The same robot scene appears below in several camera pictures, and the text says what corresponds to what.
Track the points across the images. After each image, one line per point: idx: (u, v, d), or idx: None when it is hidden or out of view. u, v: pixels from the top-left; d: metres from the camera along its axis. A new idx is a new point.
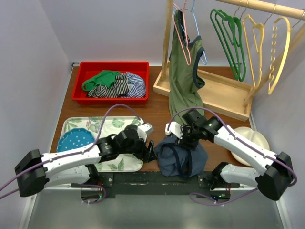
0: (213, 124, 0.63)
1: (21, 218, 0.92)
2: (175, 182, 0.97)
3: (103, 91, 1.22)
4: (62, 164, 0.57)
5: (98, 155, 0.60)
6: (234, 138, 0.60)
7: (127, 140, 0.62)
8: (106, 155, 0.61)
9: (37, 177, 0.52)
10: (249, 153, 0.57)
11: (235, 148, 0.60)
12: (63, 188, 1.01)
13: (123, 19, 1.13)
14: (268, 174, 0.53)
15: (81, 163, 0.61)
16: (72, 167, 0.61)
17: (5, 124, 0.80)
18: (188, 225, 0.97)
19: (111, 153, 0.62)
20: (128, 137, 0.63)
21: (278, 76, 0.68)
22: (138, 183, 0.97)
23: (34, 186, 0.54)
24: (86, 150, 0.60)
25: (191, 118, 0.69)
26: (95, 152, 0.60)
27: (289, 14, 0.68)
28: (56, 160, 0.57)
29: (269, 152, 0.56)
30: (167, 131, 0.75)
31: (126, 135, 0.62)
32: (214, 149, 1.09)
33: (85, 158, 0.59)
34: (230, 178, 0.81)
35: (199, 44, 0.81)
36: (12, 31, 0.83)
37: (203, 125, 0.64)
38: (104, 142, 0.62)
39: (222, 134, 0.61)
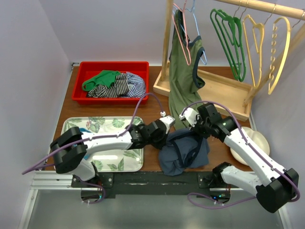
0: (228, 124, 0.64)
1: (21, 219, 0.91)
2: (175, 182, 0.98)
3: (103, 91, 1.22)
4: (99, 144, 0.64)
5: (130, 140, 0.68)
6: (246, 142, 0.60)
7: (157, 130, 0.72)
8: (137, 141, 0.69)
9: (77, 153, 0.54)
10: (257, 161, 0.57)
11: (243, 152, 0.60)
12: (63, 187, 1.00)
13: (124, 20, 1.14)
14: (271, 187, 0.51)
15: (113, 146, 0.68)
16: (104, 149, 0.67)
17: (6, 124, 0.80)
18: (188, 225, 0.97)
19: (140, 141, 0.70)
20: (158, 128, 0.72)
21: (278, 76, 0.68)
22: (138, 183, 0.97)
23: (71, 163, 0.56)
24: (120, 134, 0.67)
25: (206, 111, 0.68)
26: (127, 138, 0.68)
27: (289, 14, 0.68)
28: (94, 139, 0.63)
29: (278, 165, 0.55)
30: (181, 116, 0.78)
31: (157, 126, 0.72)
32: (215, 149, 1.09)
33: (119, 141, 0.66)
34: (230, 179, 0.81)
35: (199, 44, 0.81)
36: (12, 30, 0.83)
37: (218, 123, 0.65)
38: (136, 130, 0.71)
39: (235, 137, 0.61)
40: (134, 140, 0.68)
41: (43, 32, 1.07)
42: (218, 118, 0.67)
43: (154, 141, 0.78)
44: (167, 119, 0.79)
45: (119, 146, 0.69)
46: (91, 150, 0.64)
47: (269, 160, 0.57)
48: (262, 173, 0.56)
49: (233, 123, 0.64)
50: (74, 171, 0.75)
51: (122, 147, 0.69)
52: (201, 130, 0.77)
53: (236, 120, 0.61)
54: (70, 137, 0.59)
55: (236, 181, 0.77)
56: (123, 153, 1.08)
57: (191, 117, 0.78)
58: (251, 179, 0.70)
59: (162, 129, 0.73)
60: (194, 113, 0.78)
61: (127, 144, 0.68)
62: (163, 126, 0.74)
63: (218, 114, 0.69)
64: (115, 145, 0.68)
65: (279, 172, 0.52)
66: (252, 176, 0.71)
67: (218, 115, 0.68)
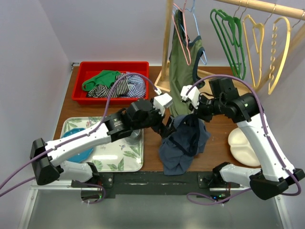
0: (249, 105, 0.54)
1: (21, 218, 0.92)
2: (175, 182, 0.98)
3: (103, 91, 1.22)
4: (67, 150, 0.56)
5: (107, 134, 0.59)
6: (264, 134, 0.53)
7: (138, 113, 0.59)
8: (118, 131, 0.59)
9: (42, 167, 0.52)
10: (270, 157, 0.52)
11: (258, 143, 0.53)
12: (63, 188, 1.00)
13: (124, 19, 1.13)
14: (276, 186, 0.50)
15: (89, 146, 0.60)
16: (80, 150, 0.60)
17: (6, 123, 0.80)
18: (188, 225, 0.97)
19: (123, 129, 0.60)
20: (140, 109, 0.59)
21: (278, 76, 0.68)
22: (138, 183, 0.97)
23: (45, 175, 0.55)
24: (91, 131, 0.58)
25: (221, 88, 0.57)
26: (102, 132, 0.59)
27: (289, 14, 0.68)
28: (60, 147, 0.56)
29: (289, 165, 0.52)
30: (185, 97, 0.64)
31: (137, 108, 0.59)
32: (214, 150, 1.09)
33: (93, 139, 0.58)
34: (231, 174, 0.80)
35: (199, 44, 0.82)
36: (12, 30, 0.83)
37: (236, 101, 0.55)
38: (114, 119, 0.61)
39: (254, 124, 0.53)
40: (112, 133, 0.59)
41: (42, 31, 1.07)
42: (234, 96, 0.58)
43: (141, 125, 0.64)
44: (163, 98, 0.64)
45: (98, 143, 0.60)
46: (64, 158, 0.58)
47: (282, 157, 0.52)
48: (270, 170, 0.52)
49: (255, 104, 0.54)
50: (67, 175, 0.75)
51: (103, 142, 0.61)
52: (207, 112, 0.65)
53: (260, 103, 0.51)
54: (35, 150, 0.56)
55: (234, 176, 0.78)
56: (123, 153, 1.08)
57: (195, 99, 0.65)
58: (247, 170, 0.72)
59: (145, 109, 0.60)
60: (196, 94, 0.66)
61: (104, 139, 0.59)
62: (146, 106, 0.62)
63: (235, 90, 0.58)
64: (90, 144, 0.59)
65: (291, 174, 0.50)
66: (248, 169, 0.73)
67: (235, 92, 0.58)
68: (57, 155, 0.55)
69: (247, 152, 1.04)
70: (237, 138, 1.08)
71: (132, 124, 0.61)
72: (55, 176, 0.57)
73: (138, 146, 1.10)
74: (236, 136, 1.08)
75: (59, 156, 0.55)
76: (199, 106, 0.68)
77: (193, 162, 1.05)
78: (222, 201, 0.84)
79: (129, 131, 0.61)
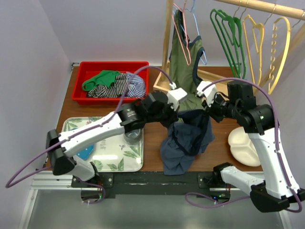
0: (265, 118, 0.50)
1: (21, 218, 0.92)
2: (175, 182, 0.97)
3: (103, 91, 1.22)
4: (81, 141, 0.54)
5: (120, 124, 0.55)
6: (275, 150, 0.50)
7: (155, 104, 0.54)
8: (131, 122, 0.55)
9: (57, 158, 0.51)
10: (277, 174, 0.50)
11: (266, 157, 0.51)
12: (63, 187, 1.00)
13: (124, 19, 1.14)
14: (276, 202, 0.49)
15: (103, 137, 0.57)
16: (93, 142, 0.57)
17: (6, 124, 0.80)
18: (188, 225, 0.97)
19: (137, 119, 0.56)
20: (157, 100, 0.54)
21: (278, 76, 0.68)
22: (138, 183, 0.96)
23: (61, 165, 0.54)
24: (104, 121, 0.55)
25: (240, 93, 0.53)
26: (116, 123, 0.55)
27: (289, 14, 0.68)
28: (73, 138, 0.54)
29: (295, 184, 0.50)
30: (201, 92, 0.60)
31: (154, 98, 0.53)
32: (214, 150, 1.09)
33: (106, 130, 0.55)
34: (233, 181, 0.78)
35: (199, 44, 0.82)
36: (12, 31, 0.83)
37: (252, 110, 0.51)
38: (126, 109, 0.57)
39: (266, 139, 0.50)
40: (125, 124, 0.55)
41: (42, 31, 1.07)
42: (251, 104, 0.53)
43: (154, 118, 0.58)
44: (176, 93, 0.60)
45: (112, 134, 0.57)
46: (78, 149, 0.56)
47: (289, 175, 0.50)
48: (274, 186, 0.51)
49: (270, 117, 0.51)
50: (73, 171, 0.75)
51: (119, 132, 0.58)
52: (219, 113, 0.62)
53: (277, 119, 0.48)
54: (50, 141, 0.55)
55: (234, 180, 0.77)
56: (123, 153, 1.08)
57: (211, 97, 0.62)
58: (248, 178, 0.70)
59: (162, 101, 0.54)
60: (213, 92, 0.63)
61: (117, 130, 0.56)
62: (162, 98, 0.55)
63: (253, 98, 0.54)
64: (104, 135, 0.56)
65: (295, 194, 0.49)
66: (251, 177, 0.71)
67: (253, 100, 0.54)
68: (70, 147, 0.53)
69: (248, 152, 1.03)
70: (238, 138, 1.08)
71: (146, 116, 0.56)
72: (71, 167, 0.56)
73: (138, 146, 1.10)
74: (235, 136, 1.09)
75: (73, 147, 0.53)
76: (212, 105, 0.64)
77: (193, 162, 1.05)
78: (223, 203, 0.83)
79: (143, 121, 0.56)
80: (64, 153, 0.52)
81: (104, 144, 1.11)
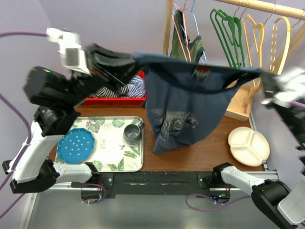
0: None
1: (21, 217, 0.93)
2: (175, 182, 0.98)
3: (103, 91, 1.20)
4: (23, 168, 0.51)
5: (43, 135, 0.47)
6: None
7: (44, 97, 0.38)
8: (51, 122, 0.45)
9: (14, 189, 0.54)
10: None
11: None
12: (63, 187, 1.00)
13: (124, 20, 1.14)
14: (283, 223, 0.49)
15: (44, 151, 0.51)
16: (42, 159, 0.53)
17: (6, 123, 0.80)
18: (188, 225, 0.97)
19: (57, 118, 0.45)
20: (35, 95, 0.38)
21: (278, 76, 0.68)
22: (139, 183, 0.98)
23: (30, 187, 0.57)
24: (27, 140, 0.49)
25: None
26: (38, 135, 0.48)
27: (289, 14, 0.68)
28: (17, 167, 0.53)
29: None
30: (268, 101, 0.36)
31: (30, 95, 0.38)
32: (214, 149, 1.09)
33: (35, 148, 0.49)
34: (230, 179, 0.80)
35: (199, 44, 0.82)
36: (13, 32, 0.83)
37: None
38: (42, 109, 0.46)
39: None
40: (47, 130, 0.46)
41: (42, 31, 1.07)
42: None
43: (75, 99, 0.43)
44: (70, 43, 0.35)
45: (49, 144, 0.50)
46: (32, 172, 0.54)
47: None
48: (297, 215, 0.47)
49: None
50: (64, 180, 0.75)
51: (57, 138, 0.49)
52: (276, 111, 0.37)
53: None
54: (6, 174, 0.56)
55: (235, 182, 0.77)
56: (123, 153, 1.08)
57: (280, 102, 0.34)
58: (249, 178, 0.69)
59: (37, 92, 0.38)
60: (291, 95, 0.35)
61: (45, 141, 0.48)
62: (38, 81, 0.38)
63: None
64: (42, 150, 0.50)
65: None
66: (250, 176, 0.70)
67: None
68: (18, 176, 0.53)
69: (248, 152, 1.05)
70: (238, 138, 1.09)
71: (55, 104, 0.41)
72: (48, 179, 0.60)
73: (138, 146, 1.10)
74: (236, 137, 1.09)
75: (20, 176, 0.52)
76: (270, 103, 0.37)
77: (193, 162, 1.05)
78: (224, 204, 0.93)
79: (63, 115, 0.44)
80: (17, 185, 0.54)
81: (104, 144, 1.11)
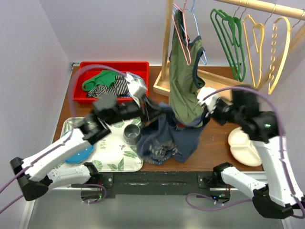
0: (271, 126, 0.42)
1: (21, 217, 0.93)
2: (175, 182, 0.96)
3: (103, 91, 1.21)
4: (45, 165, 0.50)
5: (83, 139, 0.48)
6: (280, 159, 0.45)
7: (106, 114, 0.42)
8: (94, 133, 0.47)
9: (23, 186, 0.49)
10: (281, 182, 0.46)
11: (271, 167, 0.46)
12: (64, 188, 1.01)
13: (124, 20, 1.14)
14: (280, 209, 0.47)
15: (71, 154, 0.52)
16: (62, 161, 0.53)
17: (6, 123, 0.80)
18: (188, 225, 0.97)
19: (99, 131, 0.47)
20: (105, 109, 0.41)
21: (278, 76, 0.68)
22: (138, 183, 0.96)
23: (33, 191, 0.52)
24: (66, 140, 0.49)
25: (242, 102, 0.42)
26: (79, 138, 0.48)
27: (289, 14, 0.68)
28: (36, 163, 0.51)
29: (299, 192, 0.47)
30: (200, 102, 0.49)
31: (100, 106, 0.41)
32: (214, 149, 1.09)
33: (68, 148, 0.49)
34: (230, 180, 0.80)
35: (199, 44, 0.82)
36: (13, 32, 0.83)
37: (256, 117, 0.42)
38: (87, 121, 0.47)
39: (271, 147, 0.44)
40: (88, 138, 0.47)
41: (42, 31, 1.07)
42: (255, 111, 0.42)
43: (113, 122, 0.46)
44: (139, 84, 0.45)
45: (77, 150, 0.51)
46: (45, 171, 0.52)
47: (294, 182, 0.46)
48: (279, 192, 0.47)
49: (275, 125, 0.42)
50: (61, 184, 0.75)
51: (86, 146, 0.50)
52: (220, 119, 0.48)
53: (283, 127, 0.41)
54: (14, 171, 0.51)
55: (235, 182, 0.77)
56: (123, 153, 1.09)
57: (213, 102, 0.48)
58: (249, 182, 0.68)
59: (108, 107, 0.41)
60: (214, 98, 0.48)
61: (80, 146, 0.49)
62: (110, 100, 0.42)
63: (258, 105, 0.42)
64: (70, 152, 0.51)
65: (299, 202, 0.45)
66: (251, 180, 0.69)
67: (257, 107, 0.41)
68: (35, 173, 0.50)
69: (248, 152, 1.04)
70: (238, 138, 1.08)
71: (107, 120, 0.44)
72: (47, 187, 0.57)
73: None
74: (236, 137, 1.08)
75: (37, 173, 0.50)
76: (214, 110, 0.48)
77: (193, 162, 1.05)
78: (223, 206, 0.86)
79: (106, 130, 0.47)
80: (30, 181, 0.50)
81: (104, 144, 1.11)
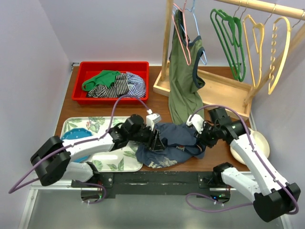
0: (237, 129, 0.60)
1: (21, 218, 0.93)
2: (175, 182, 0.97)
3: (103, 91, 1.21)
4: (83, 149, 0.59)
5: (112, 141, 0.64)
6: (252, 149, 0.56)
7: (133, 126, 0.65)
8: (118, 141, 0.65)
9: (62, 161, 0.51)
10: (260, 171, 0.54)
11: (248, 159, 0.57)
12: (63, 187, 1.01)
13: (124, 20, 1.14)
14: (269, 197, 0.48)
15: (97, 150, 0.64)
16: (87, 153, 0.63)
17: (6, 123, 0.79)
18: (188, 225, 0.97)
19: (122, 140, 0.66)
20: (135, 123, 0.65)
21: (278, 76, 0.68)
22: (138, 183, 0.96)
23: (58, 171, 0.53)
24: (101, 136, 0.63)
25: (216, 115, 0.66)
26: (109, 139, 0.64)
27: (289, 14, 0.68)
28: (76, 145, 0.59)
29: (280, 177, 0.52)
30: (189, 122, 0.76)
31: (133, 122, 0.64)
32: (214, 149, 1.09)
33: (101, 144, 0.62)
34: (229, 181, 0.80)
35: (199, 44, 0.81)
36: (12, 32, 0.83)
37: (227, 124, 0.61)
38: (116, 130, 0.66)
39: (242, 142, 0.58)
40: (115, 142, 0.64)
41: (42, 31, 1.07)
42: (227, 121, 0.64)
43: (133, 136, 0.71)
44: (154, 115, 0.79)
45: (101, 149, 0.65)
46: (75, 157, 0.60)
47: (272, 170, 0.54)
48: (263, 182, 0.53)
49: (242, 129, 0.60)
50: (67, 176, 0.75)
51: (107, 148, 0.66)
52: (209, 137, 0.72)
53: (247, 127, 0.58)
54: (51, 147, 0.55)
55: (235, 183, 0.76)
56: (123, 153, 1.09)
57: (200, 126, 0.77)
58: (250, 184, 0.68)
59: (139, 123, 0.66)
60: (200, 122, 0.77)
61: (108, 146, 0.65)
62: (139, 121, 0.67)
63: (228, 118, 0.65)
64: (98, 148, 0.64)
65: (280, 183, 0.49)
66: (252, 182, 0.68)
67: (228, 119, 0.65)
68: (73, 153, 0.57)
69: None
70: None
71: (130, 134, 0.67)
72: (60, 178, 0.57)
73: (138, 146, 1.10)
74: None
75: (75, 154, 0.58)
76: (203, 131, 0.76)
77: (193, 163, 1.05)
78: (219, 210, 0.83)
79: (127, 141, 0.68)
80: (66, 158, 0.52)
81: None
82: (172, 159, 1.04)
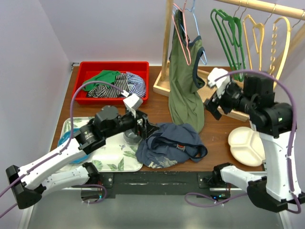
0: (283, 119, 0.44)
1: (21, 218, 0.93)
2: (175, 182, 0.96)
3: (103, 91, 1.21)
4: (41, 172, 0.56)
5: (78, 148, 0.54)
6: (285, 154, 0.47)
7: (104, 123, 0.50)
8: (90, 144, 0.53)
9: (18, 194, 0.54)
10: (282, 178, 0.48)
11: (275, 160, 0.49)
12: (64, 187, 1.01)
13: (123, 20, 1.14)
14: (276, 204, 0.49)
15: (66, 162, 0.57)
16: (57, 168, 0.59)
17: (6, 123, 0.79)
18: (188, 225, 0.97)
19: (95, 140, 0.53)
20: (106, 119, 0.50)
21: (278, 76, 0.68)
22: (138, 183, 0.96)
23: (25, 199, 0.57)
24: (62, 149, 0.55)
25: (258, 88, 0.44)
26: (74, 148, 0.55)
27: (289, 14, 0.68)
28: (33, 171, 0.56)
29: (297, 188, 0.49)
30: (212, 83, 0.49)
31: (102, 118, 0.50)
32: (214, 149, 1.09)
33: (65, 157, 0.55)
34: (229, 177, 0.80)
35: (199, 44, 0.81)
36: (12, 32, 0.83)
37: (269, 109, 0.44)
38: (85, 130, 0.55)
39: (279, 142, 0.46)
40: (83, 148, 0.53)
41: (42, 31, 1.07)
42: (269, 99, 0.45)
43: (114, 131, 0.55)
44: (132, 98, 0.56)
45: (73, 160, 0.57)
46: (42, 178, 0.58)
47: (294, 179, 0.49)
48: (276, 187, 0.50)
49: (289, 119, 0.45)
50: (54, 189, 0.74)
51: (81, 155, 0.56)
52: (228, 106, 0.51)
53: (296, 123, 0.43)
54: (9, 178, 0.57)
55: (233, 179, 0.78)
56: (123, 153, 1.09)
57: (222, 88, 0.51)
58: (247, 175, 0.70)
59: (110, 119, 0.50)
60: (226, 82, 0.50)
61: (76, 155, 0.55)
62: (112, 114, 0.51)
63: (273, 94, 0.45)
64: (66, 161, 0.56)
65: (296, 199, 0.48)
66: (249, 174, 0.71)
67: (272, 96, 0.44)
68: (31, 180, 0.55)
69: (248, 152, 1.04)
70: (238, 137, 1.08)
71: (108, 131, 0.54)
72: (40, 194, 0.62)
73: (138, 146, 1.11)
74: (236, 137, 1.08)
75: (33, 180, 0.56)
76: (223, 96, 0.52)
77: (193, 163, 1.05)
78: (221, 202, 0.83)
79: (102, 139, 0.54)
80: (21, 191, 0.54)
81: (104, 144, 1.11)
82: (172, 158, 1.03)
